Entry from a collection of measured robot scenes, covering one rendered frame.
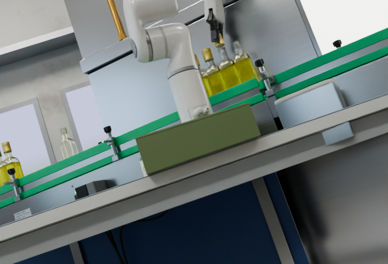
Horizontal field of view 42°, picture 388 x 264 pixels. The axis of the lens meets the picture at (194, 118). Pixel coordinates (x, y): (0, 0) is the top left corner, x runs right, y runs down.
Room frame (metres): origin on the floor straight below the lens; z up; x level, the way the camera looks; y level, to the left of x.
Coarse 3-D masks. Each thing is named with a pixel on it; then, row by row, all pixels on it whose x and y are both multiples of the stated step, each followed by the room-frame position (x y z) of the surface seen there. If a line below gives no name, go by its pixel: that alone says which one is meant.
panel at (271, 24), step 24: (240, 0) 1.86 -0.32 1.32; (264, 0) 1.83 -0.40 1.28; (288, 0) 1.81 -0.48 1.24; (192, 24) 1.93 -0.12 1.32; (240, 24) 1.87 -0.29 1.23; (264, 24) 1.84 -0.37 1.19; (288, 24) 1.82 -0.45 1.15; (216, 48) 1.91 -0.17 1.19; (264, 48) 1.85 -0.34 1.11; (288, 48) 1.83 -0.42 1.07; (312, 48) 1.80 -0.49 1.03
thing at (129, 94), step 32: (64, 0) 2.14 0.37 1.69; (96, 0) 2.09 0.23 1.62; (192, 0) 1.95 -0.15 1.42; (224, 0) 1.89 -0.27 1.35; (96, 32) 2.10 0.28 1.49; (96, 64) 2.09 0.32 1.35; (128, 64) 2.07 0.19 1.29; (160, 64) 2.03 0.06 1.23; (96, 96) 2.13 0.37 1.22; (128, 96) 2.09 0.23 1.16; (160, 96) 2.04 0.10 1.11; (128, 128) 2.10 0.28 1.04
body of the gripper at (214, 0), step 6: (204, 0) 1.74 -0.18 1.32; (210, 0) 1.73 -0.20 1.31; (216, 0) 1.73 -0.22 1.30; (204, 6) 1.74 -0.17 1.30; (210, 6) 1.73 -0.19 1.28; (216, 6) 1.73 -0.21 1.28; (222, 6) 1.78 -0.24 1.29; (204, 12) 1.74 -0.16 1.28; (216, 12) 1.73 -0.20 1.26; (222, 12) 1.78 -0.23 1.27; (216, 18) 1.73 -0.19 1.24; (222, 18) 1.78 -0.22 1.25; (222, 24) 1.80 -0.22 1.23
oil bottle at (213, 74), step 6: (210, 66) 1.79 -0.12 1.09; (216, 66) 1.78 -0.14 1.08; (210, 72) 1.78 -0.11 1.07; (216, 72) 1.77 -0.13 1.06; (210, 78) 1.78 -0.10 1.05; (216, 78) 1.77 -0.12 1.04; (222, 78) 1.78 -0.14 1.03; (210, 84) 1.78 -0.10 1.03; (216, 84) 1.78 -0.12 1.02; (222, 84) 1.77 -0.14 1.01; (216, 90) 1.78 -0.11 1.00; (222, 90) 1.77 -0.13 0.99
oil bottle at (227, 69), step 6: (228, 60) 1.76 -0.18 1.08; (222, 66) 1.76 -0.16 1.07; (228, 66) 1.76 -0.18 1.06; (234, 66) 1.76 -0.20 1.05; (222, 72) 1.76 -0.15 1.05; (228, 72) 1.76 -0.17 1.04; (234, 72) 1.75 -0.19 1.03; (228, 78) 1.76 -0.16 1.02; (234, 78) 1.75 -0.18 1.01; (228, 84) 1.76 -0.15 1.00; (234, 84) 1.76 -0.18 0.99
